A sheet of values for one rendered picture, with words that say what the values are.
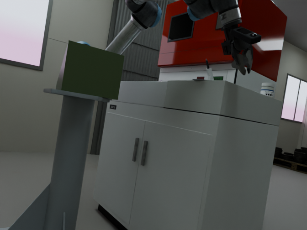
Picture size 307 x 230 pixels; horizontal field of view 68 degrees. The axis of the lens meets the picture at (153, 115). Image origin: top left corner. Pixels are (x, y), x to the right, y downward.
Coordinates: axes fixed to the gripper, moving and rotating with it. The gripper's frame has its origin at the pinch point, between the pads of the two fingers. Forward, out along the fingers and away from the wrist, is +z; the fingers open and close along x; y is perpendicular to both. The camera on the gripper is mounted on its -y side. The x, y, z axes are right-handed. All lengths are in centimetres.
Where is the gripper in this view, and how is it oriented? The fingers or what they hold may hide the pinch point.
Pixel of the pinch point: (247, 70)
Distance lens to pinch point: 101.3
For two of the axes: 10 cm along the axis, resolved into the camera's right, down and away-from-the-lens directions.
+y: -3.2, -0.9, 9.4
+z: 3.1, 9.3, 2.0
